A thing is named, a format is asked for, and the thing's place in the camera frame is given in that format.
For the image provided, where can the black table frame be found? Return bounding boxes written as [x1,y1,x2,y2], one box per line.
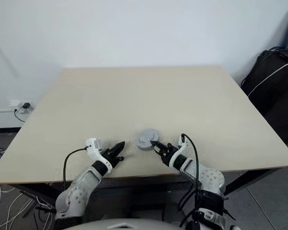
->
[12,166,288,214]

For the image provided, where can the large black bag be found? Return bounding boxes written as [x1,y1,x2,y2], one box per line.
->
[240,49,288,145]

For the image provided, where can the black thin floor stand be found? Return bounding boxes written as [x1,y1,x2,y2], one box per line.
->
[18,190,56,217]

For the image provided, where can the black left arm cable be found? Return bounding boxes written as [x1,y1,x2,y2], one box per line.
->
[62,146,89,192]

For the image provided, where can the white cable on bag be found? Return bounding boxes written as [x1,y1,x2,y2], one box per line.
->
[248,61,288,97]

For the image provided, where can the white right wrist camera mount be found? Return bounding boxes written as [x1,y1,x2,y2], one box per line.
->
[169,137,190,168]

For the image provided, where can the white wall socket strip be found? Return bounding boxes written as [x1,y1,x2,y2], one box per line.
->
[16,101,36,114]

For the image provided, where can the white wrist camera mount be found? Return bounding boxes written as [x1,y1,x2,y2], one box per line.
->
[169,137,190,168]
[84,137,111,169]

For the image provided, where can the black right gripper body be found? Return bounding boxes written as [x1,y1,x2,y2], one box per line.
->
[159,142,179,166]

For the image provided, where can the black wall socket cable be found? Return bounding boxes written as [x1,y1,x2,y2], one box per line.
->
[13,108,27,123]

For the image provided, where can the grey robot torso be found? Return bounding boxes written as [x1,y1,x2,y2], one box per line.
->
[76,217,183,230]

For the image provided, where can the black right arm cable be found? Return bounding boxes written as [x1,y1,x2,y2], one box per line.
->
[178,133,200,230]

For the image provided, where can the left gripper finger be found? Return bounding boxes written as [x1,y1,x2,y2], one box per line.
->
[112,155,125,166]
[109,141,126,157]

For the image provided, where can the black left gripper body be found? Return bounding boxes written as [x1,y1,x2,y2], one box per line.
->
[99,148,118,167]

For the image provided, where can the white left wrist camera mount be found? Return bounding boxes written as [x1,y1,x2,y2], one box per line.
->
[84,137,111,169]

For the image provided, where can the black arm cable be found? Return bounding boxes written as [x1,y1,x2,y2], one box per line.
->
[62,146,89,192]
[178,133,200,230]

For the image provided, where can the finned grey motor end cap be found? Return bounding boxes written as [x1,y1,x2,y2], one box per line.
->
[139,128,160,144]

